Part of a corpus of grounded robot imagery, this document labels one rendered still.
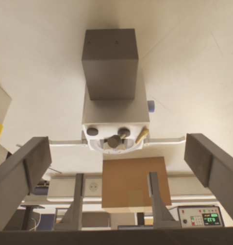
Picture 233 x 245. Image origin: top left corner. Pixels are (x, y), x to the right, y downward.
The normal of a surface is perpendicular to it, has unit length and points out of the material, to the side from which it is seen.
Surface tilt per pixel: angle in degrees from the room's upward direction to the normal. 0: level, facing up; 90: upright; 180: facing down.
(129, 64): 0
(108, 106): 90
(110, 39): 90
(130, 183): 90
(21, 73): 0
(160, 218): 90
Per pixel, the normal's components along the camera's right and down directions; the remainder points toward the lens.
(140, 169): -0.11, -0.53
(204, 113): 0.02, 0.84
